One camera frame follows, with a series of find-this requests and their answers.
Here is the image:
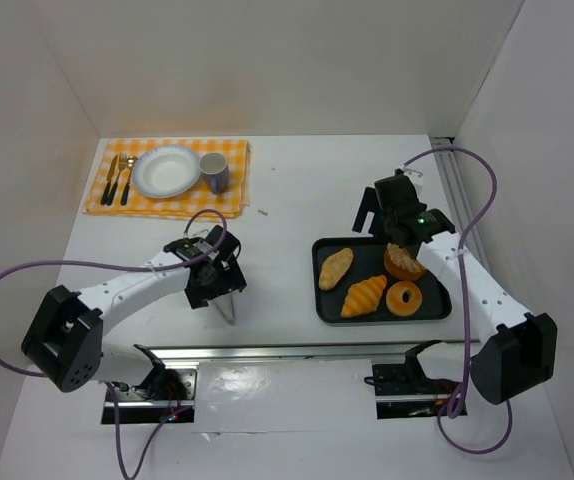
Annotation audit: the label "ring donut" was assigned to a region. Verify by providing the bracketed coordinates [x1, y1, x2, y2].
[386, 281, 423, 317]

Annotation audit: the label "purple mug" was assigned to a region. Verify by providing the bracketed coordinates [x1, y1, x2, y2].
[199, 152, 230, 195]

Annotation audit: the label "aluminium rail front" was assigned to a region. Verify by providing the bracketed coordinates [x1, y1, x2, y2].
[101, 341, 483, 364]

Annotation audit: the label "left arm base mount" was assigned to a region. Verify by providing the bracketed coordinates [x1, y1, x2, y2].
[112, 365, 198, 425]

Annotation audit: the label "sugared round pastry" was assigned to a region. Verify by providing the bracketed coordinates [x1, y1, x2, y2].
[383, 243, 427, 281]

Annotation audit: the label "croissant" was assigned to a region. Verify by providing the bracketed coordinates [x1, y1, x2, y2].
[340, 275, 388, 318]

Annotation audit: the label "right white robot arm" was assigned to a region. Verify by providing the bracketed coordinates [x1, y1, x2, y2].
[352, 170, 558, 405]

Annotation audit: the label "aluminium rail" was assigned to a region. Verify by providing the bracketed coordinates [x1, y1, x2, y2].
[430, 137, 487, 264]
[101, 341, 483, 364]

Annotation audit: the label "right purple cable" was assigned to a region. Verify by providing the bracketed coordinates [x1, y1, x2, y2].
[401, 145, 514, 455]

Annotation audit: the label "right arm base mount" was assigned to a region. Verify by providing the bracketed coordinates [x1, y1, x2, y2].
[363, 364, 457, 420]

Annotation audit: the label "knife with dark handle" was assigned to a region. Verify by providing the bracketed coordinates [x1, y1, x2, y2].
[100, 155, 118, 205]

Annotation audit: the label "black tray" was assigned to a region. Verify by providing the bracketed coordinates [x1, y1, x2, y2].
[312, 237, 452, 326]

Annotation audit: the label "oblong bread roll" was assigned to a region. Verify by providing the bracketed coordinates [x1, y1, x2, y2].
[318, 248, 354, 291]

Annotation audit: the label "yellow checkered cloth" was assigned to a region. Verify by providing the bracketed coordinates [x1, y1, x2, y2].
[83, 138, 251, 220]

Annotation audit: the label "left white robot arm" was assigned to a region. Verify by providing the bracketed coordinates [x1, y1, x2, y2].
[21, 226, 247, 398]

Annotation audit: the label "metal tongs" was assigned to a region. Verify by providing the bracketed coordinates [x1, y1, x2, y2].
[213, 292, 236, 326]

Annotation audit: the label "aluminium rail right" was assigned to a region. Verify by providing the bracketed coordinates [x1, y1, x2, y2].
[430, 137, 487, 264]

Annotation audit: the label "white paper plate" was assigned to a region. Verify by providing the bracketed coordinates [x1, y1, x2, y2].
[132, 145, 201, 199]

